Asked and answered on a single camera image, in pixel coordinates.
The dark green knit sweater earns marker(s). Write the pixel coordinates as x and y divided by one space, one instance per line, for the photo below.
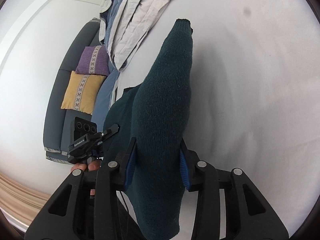
156 114

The blue bed sheet edge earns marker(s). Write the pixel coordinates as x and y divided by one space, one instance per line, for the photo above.
105 99

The white bed sheet mattress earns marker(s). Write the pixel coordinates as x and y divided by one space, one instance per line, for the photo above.
254 93

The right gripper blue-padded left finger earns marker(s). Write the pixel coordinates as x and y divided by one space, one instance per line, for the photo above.
127 163

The purple patterned cushion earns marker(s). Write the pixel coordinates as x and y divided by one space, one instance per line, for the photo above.
93 61

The yellow patterned cushion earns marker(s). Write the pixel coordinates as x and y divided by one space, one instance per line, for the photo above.
81 92

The dark grey sofa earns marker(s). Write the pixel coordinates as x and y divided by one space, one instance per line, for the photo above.
57 125

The person's left hand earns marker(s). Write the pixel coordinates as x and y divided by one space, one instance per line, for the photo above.
92 166

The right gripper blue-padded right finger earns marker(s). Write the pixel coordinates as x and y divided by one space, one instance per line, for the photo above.
188 171

